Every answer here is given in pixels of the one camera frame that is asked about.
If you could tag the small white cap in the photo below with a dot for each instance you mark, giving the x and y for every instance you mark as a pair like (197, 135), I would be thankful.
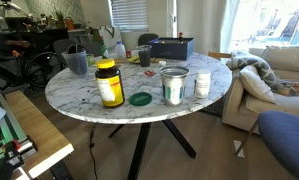
(162, 63)

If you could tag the brown bottle yellow cap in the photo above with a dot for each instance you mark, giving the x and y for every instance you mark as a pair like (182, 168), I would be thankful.
(109, 82)

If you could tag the white bottle blue cap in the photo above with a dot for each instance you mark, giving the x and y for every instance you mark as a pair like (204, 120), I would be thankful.
(120, 50)

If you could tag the white pill bottle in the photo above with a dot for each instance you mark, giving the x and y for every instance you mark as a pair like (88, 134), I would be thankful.
(202, 83)

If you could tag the dark bottle in box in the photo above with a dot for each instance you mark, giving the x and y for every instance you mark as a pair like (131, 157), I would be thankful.
(180, 38)

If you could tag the green glass bottle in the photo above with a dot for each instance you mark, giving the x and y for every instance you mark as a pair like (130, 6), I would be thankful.
(103, 48)

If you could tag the green round lid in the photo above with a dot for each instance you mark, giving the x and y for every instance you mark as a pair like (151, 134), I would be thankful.
(140, 99)

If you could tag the round marble table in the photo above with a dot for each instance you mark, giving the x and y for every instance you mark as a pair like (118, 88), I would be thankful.
(79, 98)

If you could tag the small red packet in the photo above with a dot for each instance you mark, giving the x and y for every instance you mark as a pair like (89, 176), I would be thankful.
(149, 73)

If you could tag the yellow plate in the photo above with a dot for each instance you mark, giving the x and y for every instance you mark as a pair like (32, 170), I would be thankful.
(134, 59)

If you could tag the dark smoothie cup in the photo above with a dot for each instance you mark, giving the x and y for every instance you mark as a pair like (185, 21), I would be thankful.
(144, 52)

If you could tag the small red jar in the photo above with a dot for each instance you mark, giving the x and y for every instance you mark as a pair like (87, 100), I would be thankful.
(128, 54)

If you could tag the navy blue box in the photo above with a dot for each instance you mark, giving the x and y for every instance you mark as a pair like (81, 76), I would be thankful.
(171, 48)

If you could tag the dark chair behind table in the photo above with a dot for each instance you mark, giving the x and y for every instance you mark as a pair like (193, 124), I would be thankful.
(145, 38)

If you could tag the clear plastic measuring jug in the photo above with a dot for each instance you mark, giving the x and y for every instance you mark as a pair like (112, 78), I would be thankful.
(75, 58)

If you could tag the window blind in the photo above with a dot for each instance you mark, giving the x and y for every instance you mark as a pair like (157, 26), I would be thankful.
(129, 15)

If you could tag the grey patterned blanket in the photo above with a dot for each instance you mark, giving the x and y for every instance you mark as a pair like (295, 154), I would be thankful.
(240, 59)

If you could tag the grey office chair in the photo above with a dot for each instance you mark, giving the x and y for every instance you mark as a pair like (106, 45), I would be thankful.
(61, 46)

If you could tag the white cushion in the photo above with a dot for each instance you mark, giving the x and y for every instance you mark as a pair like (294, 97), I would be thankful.
(255, 85)

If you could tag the white paper on floor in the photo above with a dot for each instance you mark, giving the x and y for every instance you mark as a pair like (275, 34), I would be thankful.
(238, 148)

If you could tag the orange container on shelf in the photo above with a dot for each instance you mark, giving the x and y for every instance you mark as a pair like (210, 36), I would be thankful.
(69, 23)

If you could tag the wooden side table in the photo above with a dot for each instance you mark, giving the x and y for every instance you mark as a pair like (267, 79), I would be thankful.
(52, 145)

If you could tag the potted plant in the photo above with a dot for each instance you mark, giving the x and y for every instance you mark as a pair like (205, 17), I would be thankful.
(59, 20)

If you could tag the black bicycle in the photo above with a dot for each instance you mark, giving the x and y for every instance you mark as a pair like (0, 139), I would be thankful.
(21, 63)

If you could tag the beige sofa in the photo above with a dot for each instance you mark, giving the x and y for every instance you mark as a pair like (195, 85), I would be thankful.
(241, 108)

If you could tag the green clamp tool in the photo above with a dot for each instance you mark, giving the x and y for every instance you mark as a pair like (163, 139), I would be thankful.
(15, 144)

